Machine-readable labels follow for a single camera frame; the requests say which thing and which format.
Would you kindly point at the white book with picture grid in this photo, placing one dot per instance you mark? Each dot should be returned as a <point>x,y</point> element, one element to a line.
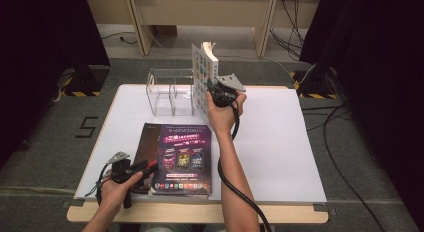
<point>200,68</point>

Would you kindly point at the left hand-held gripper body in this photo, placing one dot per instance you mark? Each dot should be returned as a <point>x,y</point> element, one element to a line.
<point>121,172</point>

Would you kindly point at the black curtain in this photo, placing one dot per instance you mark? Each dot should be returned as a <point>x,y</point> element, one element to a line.
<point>40,58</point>
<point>383,58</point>

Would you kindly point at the person's left hand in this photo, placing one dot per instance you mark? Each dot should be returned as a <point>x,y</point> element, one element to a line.
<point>113,197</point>

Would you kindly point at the brown magazine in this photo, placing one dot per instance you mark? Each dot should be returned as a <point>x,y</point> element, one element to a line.
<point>148,142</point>

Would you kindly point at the purple magazine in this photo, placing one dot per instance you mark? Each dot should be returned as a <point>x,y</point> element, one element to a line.
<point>183,142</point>

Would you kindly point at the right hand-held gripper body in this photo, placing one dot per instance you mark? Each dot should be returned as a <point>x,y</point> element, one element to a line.
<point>223,93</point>

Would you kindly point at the grey metal table bracket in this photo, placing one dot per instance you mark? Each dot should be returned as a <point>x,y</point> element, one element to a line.
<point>73,203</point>
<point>323,209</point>

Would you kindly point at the light wooden table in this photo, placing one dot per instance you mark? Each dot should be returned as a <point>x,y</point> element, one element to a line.
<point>200,213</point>

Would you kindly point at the beige wooden desk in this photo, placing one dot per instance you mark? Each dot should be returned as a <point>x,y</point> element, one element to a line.
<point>200,8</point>

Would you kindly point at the clear acrylic file rack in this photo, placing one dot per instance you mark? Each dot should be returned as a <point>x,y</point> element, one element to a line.
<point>160,92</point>

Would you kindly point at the black stand base hazard tape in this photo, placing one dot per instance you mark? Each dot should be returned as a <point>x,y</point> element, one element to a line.
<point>316,82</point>
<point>88,80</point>

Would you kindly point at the person's right hand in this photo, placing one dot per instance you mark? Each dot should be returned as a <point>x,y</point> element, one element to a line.
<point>225,120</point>

